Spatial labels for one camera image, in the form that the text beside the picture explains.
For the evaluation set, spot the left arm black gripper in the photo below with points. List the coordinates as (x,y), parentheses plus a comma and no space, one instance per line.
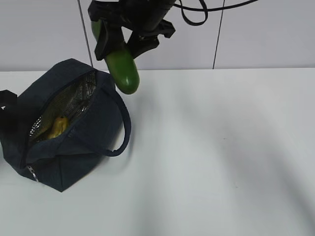
(8,121)

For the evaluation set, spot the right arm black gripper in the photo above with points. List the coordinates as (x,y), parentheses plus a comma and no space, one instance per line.
(145,18)

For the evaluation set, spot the green cucumber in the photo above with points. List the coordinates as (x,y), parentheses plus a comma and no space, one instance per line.
(122,67)

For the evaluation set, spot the yellow pear-shaped gourd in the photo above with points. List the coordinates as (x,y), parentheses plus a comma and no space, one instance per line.
(59,126)

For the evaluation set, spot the dark blue lunch bag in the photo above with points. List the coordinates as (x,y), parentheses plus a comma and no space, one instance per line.
(99,125)

